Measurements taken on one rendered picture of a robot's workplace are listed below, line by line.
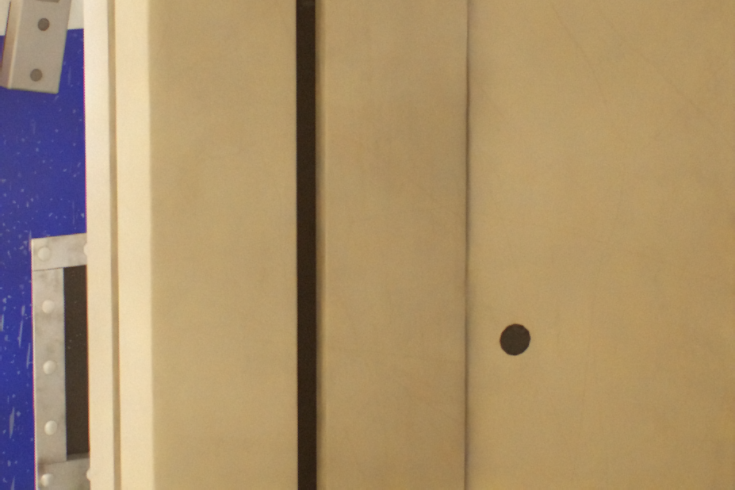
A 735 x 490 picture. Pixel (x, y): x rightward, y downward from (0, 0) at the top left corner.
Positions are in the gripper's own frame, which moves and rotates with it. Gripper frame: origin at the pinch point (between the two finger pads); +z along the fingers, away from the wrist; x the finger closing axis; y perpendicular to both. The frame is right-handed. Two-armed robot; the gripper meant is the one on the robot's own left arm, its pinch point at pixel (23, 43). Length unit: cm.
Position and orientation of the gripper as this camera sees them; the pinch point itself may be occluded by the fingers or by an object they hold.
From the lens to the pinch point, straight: 200.5
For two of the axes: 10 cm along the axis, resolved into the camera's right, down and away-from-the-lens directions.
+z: -1.5, 9.8, 1.3
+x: -4.6, -1.9, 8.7
